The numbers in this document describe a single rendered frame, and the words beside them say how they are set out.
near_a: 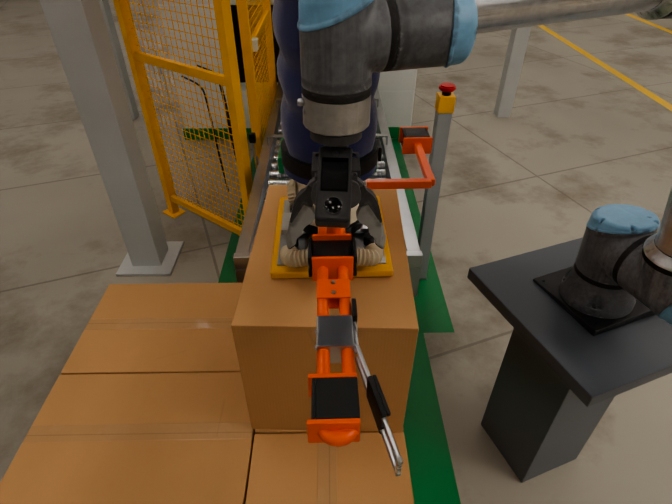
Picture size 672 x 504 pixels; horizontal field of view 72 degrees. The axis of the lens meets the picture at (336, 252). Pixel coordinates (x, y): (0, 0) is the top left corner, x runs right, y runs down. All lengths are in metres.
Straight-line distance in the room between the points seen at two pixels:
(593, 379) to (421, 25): 0.96
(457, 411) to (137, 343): 1.25
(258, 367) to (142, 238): 1.68
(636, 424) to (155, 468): 1.79
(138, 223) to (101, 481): 1.55
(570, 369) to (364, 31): 0.97
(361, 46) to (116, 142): 1.94
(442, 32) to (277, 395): 0.89
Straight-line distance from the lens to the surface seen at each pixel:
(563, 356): 1.32
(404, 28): 0.60
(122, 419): 1.45
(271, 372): 1.12
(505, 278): 1.49
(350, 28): 0.57
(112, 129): 2.40
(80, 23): 2.28
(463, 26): 0.63
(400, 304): 1.05
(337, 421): 0.67
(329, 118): 0.60
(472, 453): 1.97
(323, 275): 0.89
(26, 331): 2.71
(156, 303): 1.73
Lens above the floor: 1.67
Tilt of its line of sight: 38 degrees down
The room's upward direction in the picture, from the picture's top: straight up
